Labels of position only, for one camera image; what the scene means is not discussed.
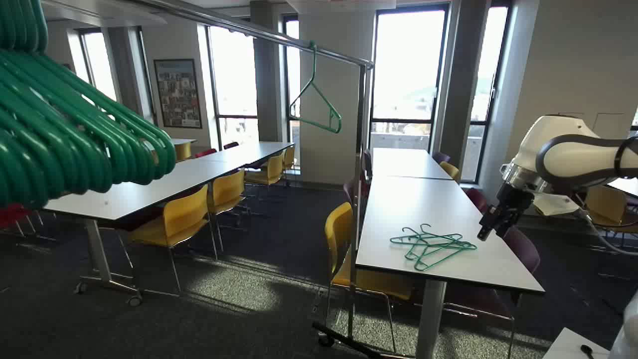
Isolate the white side table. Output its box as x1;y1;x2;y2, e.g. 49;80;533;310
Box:
605;176;638;200

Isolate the long white table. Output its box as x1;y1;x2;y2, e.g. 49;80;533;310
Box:
39;138;294;302

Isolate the metal clothes rail stand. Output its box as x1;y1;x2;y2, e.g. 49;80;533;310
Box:
127;0;376;359

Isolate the large framed wall picture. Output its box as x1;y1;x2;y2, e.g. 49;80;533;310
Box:
153;58;203;130

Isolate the white sheet at robot base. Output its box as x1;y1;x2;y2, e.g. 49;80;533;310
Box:
539;326;613;359

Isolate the yellow chair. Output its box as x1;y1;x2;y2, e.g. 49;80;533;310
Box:
280;146;298;172
322;200;416;356
583;186;629;232
438;160;462;184
205;170;246;256
121;184;220;296
242;150;286;188

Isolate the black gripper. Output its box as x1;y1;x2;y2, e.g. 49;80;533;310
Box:
476;182;535;244

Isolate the small round table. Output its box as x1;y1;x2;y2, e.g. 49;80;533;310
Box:
167;136;197;164

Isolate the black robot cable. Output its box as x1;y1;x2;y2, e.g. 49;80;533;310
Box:
533;132;638;196

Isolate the bundle of green hangers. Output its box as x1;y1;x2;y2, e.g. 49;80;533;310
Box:
0;0;179;212

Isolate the dark maroon chair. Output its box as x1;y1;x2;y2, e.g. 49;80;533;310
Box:
340;152;372;210

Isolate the white rectangular work table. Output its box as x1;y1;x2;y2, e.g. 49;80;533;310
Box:
352;176;545;359

